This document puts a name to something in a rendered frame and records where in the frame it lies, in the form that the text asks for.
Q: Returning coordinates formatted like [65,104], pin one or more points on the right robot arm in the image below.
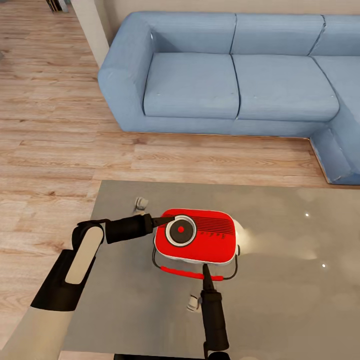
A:
[209,304]

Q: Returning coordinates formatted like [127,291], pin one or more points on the sofa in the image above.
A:
[265,75]

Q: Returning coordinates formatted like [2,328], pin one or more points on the radio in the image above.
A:
[198,237]

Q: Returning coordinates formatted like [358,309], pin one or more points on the coffee table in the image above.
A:
[295,296]

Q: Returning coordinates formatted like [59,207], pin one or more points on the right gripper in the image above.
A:
[211,306]

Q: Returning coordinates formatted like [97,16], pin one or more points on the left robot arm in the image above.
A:
[41,332]

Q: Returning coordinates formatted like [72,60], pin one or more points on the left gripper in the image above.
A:
[141,225]

